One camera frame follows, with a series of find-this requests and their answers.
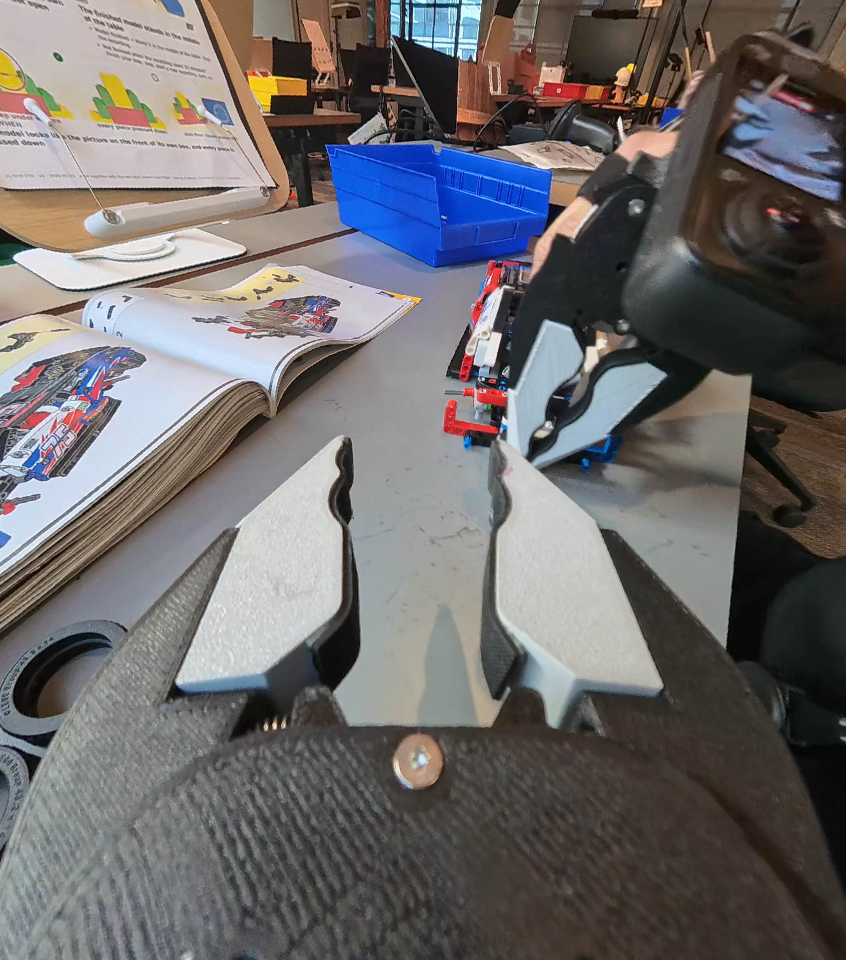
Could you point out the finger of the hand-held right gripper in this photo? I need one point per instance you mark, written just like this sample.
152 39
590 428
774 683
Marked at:
617 397
543 375

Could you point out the yellow storage bin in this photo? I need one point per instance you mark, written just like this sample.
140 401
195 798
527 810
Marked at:
273 86

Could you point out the white stand arm and base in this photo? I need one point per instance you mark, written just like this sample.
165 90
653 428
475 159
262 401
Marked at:
168 255

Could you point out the thick instruction booklet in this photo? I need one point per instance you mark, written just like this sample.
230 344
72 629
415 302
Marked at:
168 360

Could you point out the blue plastic storage bin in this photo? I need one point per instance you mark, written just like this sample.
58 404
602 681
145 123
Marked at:
393 202

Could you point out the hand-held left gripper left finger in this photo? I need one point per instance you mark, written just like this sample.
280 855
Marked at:
273 592

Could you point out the black office chair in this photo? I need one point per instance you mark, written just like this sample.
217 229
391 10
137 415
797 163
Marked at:
775 457

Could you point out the partly built toy car model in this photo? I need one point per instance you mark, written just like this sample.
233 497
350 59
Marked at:
490 322

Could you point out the task sheet on clipboard stand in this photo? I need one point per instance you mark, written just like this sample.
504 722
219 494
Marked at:
18 217

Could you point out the person's right hand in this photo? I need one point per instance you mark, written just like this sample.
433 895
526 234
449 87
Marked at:
558 229

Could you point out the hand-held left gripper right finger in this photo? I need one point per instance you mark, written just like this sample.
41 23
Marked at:
565 600

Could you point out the red storage bin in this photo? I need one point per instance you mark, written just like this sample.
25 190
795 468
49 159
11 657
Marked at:
573 90

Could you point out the black computer monitor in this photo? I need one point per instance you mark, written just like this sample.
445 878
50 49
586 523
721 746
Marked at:
430 82

